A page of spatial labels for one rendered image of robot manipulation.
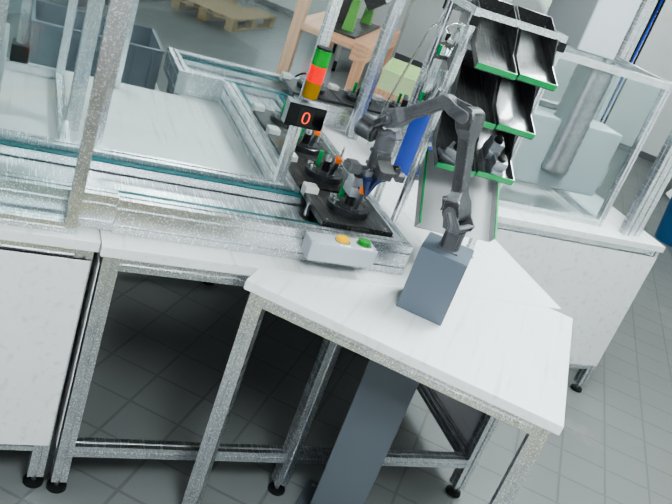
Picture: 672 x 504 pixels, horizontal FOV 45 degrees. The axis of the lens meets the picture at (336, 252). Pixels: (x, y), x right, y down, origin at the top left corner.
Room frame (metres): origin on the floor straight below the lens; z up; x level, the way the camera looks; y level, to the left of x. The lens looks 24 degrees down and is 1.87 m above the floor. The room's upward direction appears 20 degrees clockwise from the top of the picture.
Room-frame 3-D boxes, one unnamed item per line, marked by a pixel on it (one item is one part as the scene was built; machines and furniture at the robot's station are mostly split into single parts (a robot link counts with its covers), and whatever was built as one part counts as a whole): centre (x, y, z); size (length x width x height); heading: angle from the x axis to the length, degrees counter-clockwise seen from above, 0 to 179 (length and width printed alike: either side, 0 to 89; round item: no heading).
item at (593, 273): (3.70, -0.78, 0.43); 1.11 x 0.68 x 0.86; 117
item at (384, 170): (2.27, -0.05, 1.17); 0.07 x 0.07 x 0.06; 29
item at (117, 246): (2.78, 0.22, 0.84); 1.50 x 1.41 x 0.03; 117
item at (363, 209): (2.38, 0.02, 0.98); 0.14 x 0.14 x 0.02
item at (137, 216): (2.12, 0.19, 0.91); 0.89 x 0.06 x 0.11; 117
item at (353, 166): (2.31, -0.02, 1.17); 0.19 x 0.06 x 0.08; 117
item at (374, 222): (2.38, 0.02, 0.96); 0.24 x 0.24 x 0.02; 27
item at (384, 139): (2.31, -0.02, 1.25); 0.09 x 0.06 x 0.07; 57
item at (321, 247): (2.15, -0.01, 0.93); 0.21 x 0.07 x 0.06; 117
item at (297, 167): (2.61, 0.13, 1.01); 0.24 x 0.24 x 0.13; 27
